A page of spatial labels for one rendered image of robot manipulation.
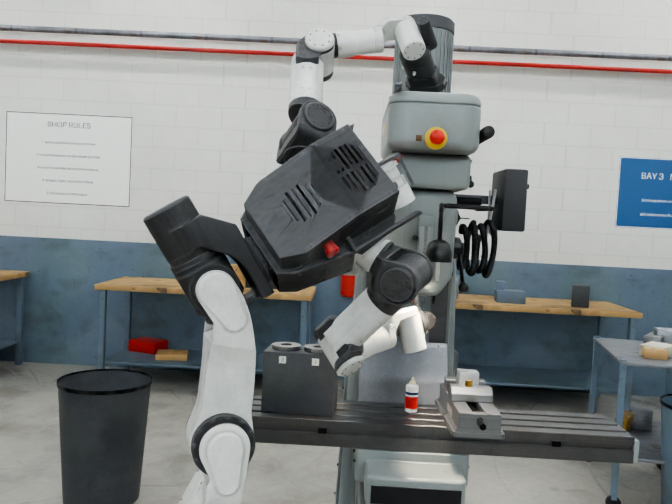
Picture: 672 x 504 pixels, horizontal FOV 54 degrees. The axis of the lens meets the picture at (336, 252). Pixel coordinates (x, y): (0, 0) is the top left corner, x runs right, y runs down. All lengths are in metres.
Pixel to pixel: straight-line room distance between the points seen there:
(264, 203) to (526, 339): 5.29
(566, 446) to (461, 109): 1.03
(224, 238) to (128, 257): 5.15
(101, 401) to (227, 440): 2.05
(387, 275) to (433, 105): 0.59
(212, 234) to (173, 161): 5.04
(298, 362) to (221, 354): 0.57
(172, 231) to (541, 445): 1.26
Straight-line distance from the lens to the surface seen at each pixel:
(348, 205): 1.40
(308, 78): 1.76
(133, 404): 3.58
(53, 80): 6.96
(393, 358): 2.45
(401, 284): 1.46
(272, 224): 1.42
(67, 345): 6.91
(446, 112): 1.87
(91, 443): 3.61
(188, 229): 1.46
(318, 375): 2.03
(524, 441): 2.12
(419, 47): 1.90
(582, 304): 5.96
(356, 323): 1.57
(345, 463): 2.61
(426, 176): 1.94
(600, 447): 2.19
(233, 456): 1.53
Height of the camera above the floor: 1.53
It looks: 3 degrees down
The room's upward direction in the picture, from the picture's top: 3 degrees clockwise
